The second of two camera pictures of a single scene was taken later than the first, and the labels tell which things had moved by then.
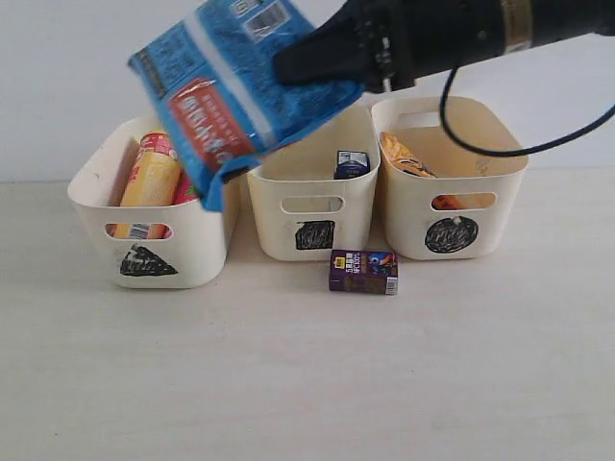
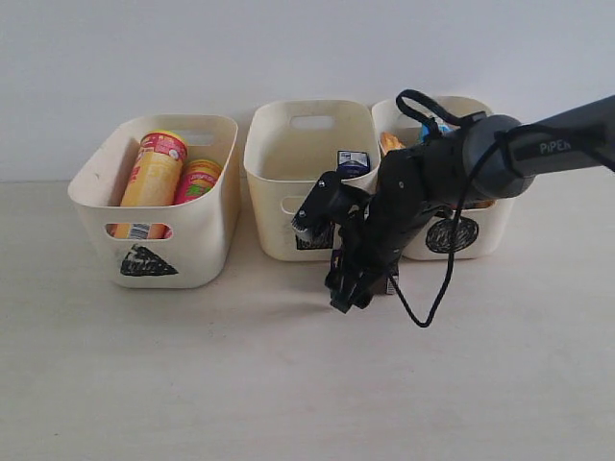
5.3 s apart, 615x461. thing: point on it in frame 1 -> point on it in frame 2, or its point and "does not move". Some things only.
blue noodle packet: (214, 79) -> (442, 127)
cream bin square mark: (318, 193) does not move
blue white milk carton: (351, 164) does not move
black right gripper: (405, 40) -> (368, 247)
